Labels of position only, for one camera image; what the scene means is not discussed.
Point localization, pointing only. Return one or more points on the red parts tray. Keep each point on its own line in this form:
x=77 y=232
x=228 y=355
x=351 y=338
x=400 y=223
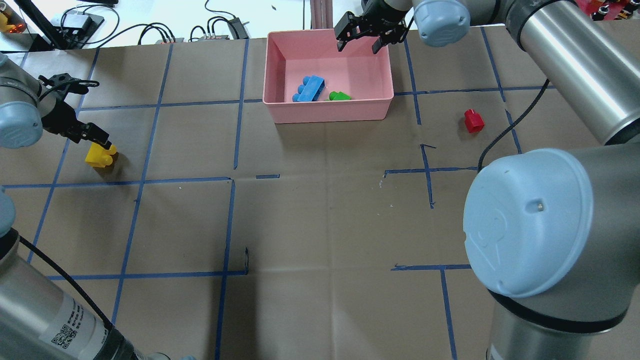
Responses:
x=610 y=10

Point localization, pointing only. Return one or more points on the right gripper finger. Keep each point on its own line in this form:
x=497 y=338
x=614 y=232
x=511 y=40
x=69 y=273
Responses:
x=344 y=30
x=378 y=44

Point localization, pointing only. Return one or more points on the green toy block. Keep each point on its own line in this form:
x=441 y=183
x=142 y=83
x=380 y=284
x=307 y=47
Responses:
x=338 y=96

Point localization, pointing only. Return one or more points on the red toy block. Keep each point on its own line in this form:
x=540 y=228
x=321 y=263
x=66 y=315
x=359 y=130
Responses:
x=473 y=121

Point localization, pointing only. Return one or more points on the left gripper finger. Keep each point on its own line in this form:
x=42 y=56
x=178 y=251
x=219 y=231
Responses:
x=93 y=133

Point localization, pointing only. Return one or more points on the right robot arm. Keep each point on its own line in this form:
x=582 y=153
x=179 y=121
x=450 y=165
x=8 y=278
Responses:
x=552 y=234

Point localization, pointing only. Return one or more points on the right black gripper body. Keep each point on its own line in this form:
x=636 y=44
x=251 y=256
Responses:
x=384 y=13

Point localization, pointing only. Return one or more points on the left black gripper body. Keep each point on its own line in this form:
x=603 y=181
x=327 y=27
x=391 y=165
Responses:
x=60 y=119

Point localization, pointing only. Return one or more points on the blue toy block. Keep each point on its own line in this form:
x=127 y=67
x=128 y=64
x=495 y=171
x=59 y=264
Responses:
x=310 y=89

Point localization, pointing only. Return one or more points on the pink plastic box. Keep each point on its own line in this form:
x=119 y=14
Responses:
x=293 y=54

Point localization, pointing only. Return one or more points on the yellow toy block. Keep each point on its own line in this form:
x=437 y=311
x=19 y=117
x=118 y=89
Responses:
x=99 y=157

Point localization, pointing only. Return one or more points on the aluminium frame post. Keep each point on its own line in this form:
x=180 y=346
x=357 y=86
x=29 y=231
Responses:
x=321 y=14

